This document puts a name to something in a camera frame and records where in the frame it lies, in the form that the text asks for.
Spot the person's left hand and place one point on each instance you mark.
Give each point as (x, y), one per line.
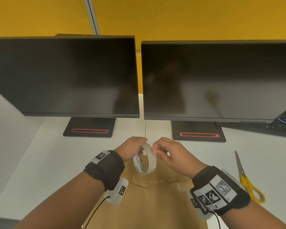
(127, 149)

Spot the person's right hand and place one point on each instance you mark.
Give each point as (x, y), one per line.
(181, 159)

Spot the person's right thumb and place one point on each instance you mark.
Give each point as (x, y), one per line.
(162, 156)

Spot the person's left thumb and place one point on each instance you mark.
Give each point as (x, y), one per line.
(140, 140)

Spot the white masking tape roll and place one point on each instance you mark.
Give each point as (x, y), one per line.
(149, 152)

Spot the person's right forearm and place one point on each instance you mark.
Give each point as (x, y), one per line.
(257, 217)

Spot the person's left forearm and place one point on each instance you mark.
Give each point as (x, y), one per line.
(66, 202)

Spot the brown cardboard box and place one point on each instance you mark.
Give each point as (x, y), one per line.
(152, 205)

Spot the black computer monitor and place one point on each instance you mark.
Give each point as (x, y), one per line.
(217, 81)
(61, 76)

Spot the black laptop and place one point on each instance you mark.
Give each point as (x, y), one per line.
(264, 129)

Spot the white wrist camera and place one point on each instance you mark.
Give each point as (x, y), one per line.
(118, 191)
(200, 208)

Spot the grey partition post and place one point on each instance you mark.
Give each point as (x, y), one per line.
(92, 15)

